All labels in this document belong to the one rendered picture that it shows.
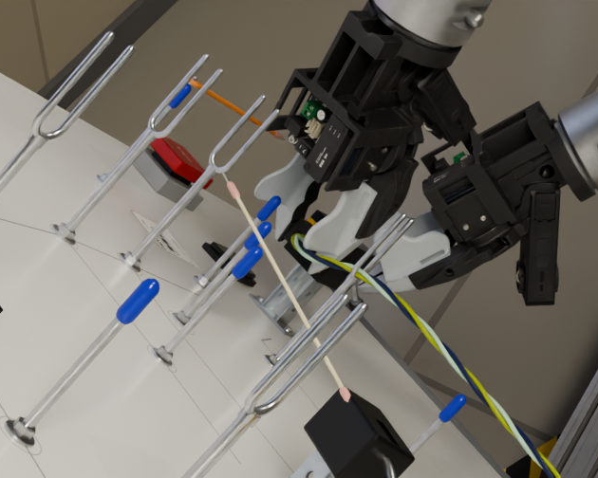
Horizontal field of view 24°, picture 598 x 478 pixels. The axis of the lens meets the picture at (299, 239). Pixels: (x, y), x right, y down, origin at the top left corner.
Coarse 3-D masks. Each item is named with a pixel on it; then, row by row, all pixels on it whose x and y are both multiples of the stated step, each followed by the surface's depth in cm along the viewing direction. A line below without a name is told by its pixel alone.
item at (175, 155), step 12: (156, 144) 118; (168, 144) 117; (156, 156) 118; (168, 156) 116; (180, 156) 117; (192, 156) 121; (168, 168) 117; (180, 168) 116; (192, 168) 117; (180, 180) 119; (192, 180) 118
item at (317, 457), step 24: (336, 408) 72; (360, 408) 71; (312, 432) 72; (336, 432) 71; (360, 432) 70; (384, 432) 70; (312, 456) 72; (336, 456) 70; (360, 456) 69; (384, 456) 70; (408, 456) 70
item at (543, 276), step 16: (544, 192) 112; (560, 192) 112; (544, 208) 112; (544, 224) 113; (528, 240) 114; (544, 240) 113; (528, 256) 114; (544, 256) 114; (528, 272) 115; (544, 272) 115; (528, 288) 116; (544, 288) 116; (528, 304) 117; (544, 304) 117
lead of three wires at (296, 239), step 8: (296, 240) 100; (296, 248) 100; (304, 248) 99; (304, 256) 99; (312, 256) 98; (320, 256) 98; (328, 264) 97; (336, 264) 97; (344, 264) 96; (360, 272) 95
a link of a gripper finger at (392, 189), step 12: (408, 156) 98; (396, 168) 98; (408, 168) 97; (372, 180) 99; (384, 180) 98; (396, 180) 97; (408, 180) 98; (384, 192) 98; (396, 192) 97; (372, 204) 99; (384, 204) 98; (396, 204) 99; (372, 216) 99; (384, 216) 99; (360, 228) 100; (372, 228) 100
